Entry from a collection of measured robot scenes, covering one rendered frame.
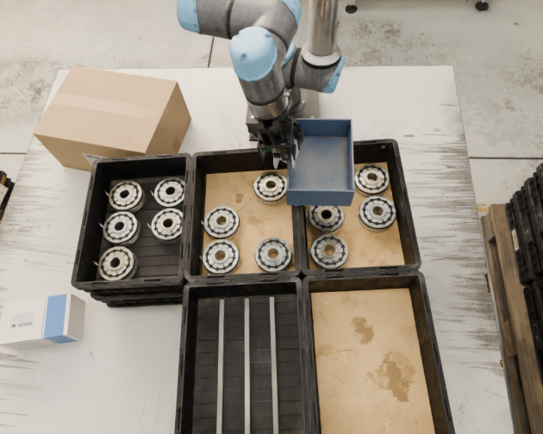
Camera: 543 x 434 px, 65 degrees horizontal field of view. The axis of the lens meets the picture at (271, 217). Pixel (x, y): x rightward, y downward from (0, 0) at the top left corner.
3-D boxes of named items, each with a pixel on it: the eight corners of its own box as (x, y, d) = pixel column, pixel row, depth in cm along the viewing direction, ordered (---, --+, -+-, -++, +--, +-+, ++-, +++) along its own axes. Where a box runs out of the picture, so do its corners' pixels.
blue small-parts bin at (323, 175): (289, 135, 109) (289, 117, 102) (348, 136, 108) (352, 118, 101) (286, 205, 100) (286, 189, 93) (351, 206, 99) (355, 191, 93)
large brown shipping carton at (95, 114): (63, 167, 156) (31, 133, 138) (96, 103, 168) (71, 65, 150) (164, 186, 149) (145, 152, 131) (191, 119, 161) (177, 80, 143)
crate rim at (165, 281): (96, 163, 130) (93, 158, 128) (193, 156, 128) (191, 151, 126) (73, 290, 112) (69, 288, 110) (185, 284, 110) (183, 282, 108)
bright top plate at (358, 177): (352, 166, 128) (352, 165, 128) (385, 163, 128) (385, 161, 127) (357, 195, 124) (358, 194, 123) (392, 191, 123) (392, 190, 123)
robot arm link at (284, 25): (245, -22, 76) (223, 21, 72) (305, -11, 74) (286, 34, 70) (249, 15, 83) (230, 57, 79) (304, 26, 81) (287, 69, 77)
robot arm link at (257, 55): (281, 21, 68) (264, 61, 65) (292, 72, 78) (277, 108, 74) (236, 19, 71) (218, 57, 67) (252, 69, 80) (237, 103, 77)
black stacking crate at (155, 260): (109, 180, 138) (94, 160, 128) (200, 174, 137) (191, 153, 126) (90, 300, 121) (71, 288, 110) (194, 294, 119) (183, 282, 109)
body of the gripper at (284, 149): (261, 164, 90) (246, 128, 80) (265, 131, 94) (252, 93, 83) (297, 162, 88) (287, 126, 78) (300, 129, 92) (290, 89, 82)
